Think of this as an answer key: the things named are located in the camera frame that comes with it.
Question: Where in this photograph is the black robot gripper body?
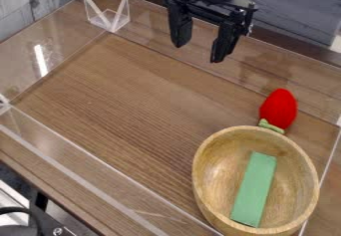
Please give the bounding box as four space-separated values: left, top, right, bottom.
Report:
166 0 258 35

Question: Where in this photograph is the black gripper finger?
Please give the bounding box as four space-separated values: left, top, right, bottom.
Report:
210 21 240 63
168 4 192 48

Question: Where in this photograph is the green rectangular block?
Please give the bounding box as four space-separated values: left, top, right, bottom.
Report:
230 151 276 228

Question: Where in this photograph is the brown wooden bowl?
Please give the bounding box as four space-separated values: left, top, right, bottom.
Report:
191 125 319 236

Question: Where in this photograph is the red plush strawberry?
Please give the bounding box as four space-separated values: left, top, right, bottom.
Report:
258 89 298 134

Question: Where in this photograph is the clear acrylic corner bracket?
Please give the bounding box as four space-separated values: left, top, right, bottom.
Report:
83 0 131 33

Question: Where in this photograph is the clear acrylic front wall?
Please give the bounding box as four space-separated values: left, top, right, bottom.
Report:
0 96 220 236

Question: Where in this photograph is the black cable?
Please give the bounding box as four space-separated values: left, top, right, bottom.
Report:
0 206 44 229

